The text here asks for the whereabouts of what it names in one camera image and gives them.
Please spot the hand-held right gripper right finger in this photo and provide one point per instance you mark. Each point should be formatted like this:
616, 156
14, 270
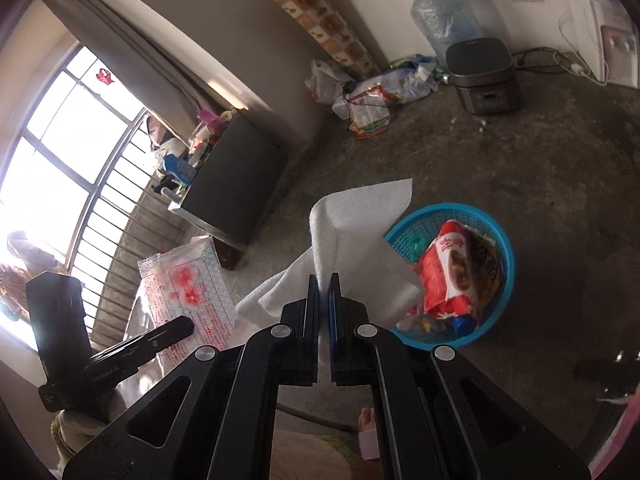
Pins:
334, 325

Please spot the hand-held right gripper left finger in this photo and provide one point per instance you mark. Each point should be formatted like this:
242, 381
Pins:
312, 320

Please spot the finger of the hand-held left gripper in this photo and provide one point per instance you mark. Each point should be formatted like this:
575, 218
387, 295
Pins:
150, 340

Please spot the white wet wipes packet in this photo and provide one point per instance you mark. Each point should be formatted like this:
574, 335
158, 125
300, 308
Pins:
185, 285

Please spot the white tissue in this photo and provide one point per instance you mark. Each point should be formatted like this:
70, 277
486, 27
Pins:
350, 225

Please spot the blue plastic basket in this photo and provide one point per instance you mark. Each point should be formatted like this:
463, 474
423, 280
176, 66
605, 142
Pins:
400, 242

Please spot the red white snack bag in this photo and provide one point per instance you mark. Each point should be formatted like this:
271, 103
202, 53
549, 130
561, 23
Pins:
445, 270

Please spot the person's left forearm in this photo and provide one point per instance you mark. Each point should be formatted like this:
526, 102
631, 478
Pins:
75, 435

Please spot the brown hanging garment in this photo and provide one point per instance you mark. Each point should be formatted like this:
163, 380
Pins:
25, 270

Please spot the person's foot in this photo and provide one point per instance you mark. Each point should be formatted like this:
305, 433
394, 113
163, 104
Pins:
366, 417

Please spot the metal balcony railing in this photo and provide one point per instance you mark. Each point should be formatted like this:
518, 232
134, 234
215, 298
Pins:
125, 210

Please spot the fuzzy cream clothing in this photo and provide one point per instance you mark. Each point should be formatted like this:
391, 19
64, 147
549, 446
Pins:
310, 460

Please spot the large window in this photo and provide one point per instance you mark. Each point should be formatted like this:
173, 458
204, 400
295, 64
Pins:
50, 160

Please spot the grey cabinet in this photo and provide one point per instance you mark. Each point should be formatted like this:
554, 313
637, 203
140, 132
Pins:
235, 175

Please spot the blue detergent bottle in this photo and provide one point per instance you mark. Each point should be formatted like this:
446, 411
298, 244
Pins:
180, 167

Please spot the pile of stuffed bags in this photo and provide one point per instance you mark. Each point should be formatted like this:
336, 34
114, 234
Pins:
165, 137

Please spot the red white floor packet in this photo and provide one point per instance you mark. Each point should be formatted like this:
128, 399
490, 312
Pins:
367, 110

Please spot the pink cup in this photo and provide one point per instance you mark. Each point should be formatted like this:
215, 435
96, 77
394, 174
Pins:
208, 115

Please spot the white plastic bag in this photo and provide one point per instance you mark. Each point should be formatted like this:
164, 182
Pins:
325, 82

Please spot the red window decoration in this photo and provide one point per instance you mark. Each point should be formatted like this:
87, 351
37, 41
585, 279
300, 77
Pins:
105, 76

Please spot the clear plastic bags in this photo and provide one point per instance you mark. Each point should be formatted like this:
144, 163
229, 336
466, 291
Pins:
410, 80

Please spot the black rice cooker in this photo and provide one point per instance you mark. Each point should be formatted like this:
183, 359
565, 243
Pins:
480, 75

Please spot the patterned rolled mat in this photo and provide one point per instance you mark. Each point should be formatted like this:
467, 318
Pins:
325, 25

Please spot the beige curtain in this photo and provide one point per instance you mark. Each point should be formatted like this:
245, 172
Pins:
125, 25

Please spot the clear empty water jug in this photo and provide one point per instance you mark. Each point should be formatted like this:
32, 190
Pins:
440, 15

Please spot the white water dispenser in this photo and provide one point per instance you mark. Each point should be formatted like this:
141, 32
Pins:
615, 45

